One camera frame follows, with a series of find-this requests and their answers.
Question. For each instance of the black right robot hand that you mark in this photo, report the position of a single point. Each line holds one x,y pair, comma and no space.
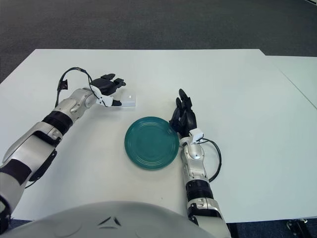
187,121

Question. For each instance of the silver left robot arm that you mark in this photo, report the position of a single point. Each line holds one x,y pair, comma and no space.
37,148

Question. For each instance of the white charger cube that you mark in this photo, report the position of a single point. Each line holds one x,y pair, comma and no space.
130,99

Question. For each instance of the teal round plate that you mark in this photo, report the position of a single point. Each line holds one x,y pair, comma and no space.
151,143

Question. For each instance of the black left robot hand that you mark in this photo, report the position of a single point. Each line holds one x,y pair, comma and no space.
105,86

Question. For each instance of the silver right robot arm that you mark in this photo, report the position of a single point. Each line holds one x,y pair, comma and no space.
195,153

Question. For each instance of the black table foot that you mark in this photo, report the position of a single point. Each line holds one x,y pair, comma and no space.
297,225

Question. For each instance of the grey robot torso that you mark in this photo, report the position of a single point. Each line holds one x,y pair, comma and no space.
111,223

